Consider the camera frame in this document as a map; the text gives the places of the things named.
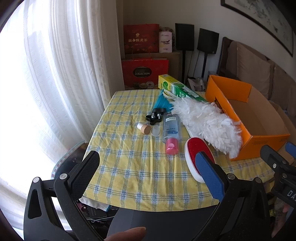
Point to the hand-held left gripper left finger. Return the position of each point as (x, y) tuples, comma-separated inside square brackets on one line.
[(89, 165)]

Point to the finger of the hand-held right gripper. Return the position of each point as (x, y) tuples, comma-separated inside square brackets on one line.
[(291, 150), (271, 157)]

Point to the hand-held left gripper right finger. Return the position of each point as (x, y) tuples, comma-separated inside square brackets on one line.
[(209, 173)]

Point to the red and white lint brush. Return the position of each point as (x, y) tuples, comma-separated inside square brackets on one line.
[(190, 148)]

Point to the orange cardboard box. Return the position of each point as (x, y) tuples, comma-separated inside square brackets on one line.
[(254, 120)]

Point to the white fluffy duster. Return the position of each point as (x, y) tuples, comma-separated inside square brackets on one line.
[(208, 120)]

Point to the clear bottle with pink cap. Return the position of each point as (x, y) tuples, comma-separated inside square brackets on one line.
[(171, 129)]

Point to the black star knob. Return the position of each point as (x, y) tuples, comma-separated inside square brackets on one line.
[(154, 118)]

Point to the blue collapsible funnel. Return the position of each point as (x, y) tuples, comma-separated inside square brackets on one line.
[(161, 102)]

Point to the green toothpaste box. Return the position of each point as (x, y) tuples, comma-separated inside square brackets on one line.
[(175, 87)]

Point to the person's right hand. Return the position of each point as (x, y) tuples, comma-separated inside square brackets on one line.
[(285, 212)]

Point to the person's left hand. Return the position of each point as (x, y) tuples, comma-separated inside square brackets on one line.
[(127, 235)]

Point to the yellow plaid tablecloth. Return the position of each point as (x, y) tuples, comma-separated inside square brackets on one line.
[(129, 162)]

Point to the beige sofa cushion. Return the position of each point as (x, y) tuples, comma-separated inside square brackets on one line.
[(284, 85), (252, 67)]

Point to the clear plastic cap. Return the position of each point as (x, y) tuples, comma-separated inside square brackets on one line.
[(156, 131)]

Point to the white plastic bag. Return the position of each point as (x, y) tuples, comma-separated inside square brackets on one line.
[(196, 84)]

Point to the white sheer curtain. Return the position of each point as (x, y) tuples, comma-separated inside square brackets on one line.
[(57, 69)]

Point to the brown sofa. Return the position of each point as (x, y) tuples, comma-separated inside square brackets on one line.
[(225, 60)]

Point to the black speaker stand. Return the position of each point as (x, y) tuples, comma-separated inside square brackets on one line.
[(203, 66), (184, 66)]

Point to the red gift box lower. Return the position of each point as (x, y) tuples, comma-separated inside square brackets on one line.
[(144, 71)]

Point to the red gift box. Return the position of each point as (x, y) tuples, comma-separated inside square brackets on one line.
[(141, 39), (144, 71)]

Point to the black speaker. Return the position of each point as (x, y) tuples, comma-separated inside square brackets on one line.
[(207, 41), (184, 37)]

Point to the pink and white box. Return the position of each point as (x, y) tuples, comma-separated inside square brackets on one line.
[(165, 42)]

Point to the framed wall picture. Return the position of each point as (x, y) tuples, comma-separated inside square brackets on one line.
[(266, 16)]

